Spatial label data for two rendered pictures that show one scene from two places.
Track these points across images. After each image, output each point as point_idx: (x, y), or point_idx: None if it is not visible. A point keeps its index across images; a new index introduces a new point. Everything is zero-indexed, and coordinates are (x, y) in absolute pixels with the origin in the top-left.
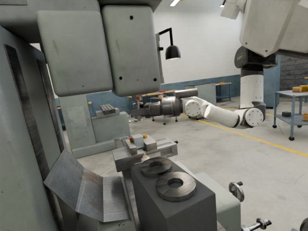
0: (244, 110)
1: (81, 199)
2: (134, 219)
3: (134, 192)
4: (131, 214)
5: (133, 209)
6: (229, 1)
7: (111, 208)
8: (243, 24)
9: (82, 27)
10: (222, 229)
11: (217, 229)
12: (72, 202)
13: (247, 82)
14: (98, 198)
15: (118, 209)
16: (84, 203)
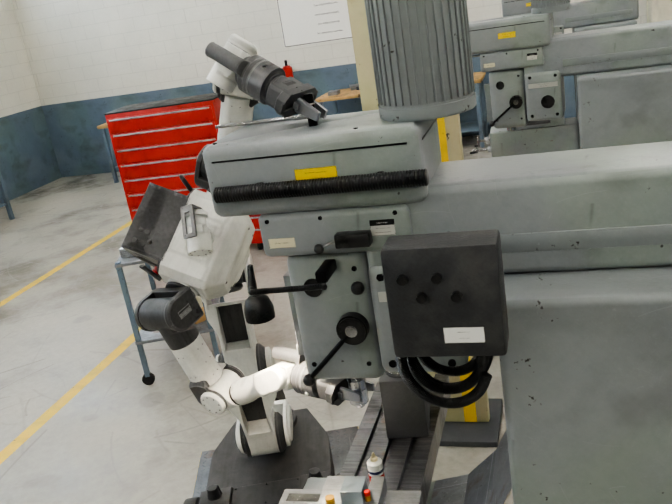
0: (230, 373)
1: (490, 469)
2: (432, 438)
3: (417, 466)
4: (431, 487)
5: (429, 447)
6: (207, 231)
7: (454, 491)
8: (224, 260)
9: None
10: (368, 410)
11: (371, 411)
12: (498, 449)
13: (204, 342)
14: (470, 497)
15: (444, 491)
16: (487, 468)
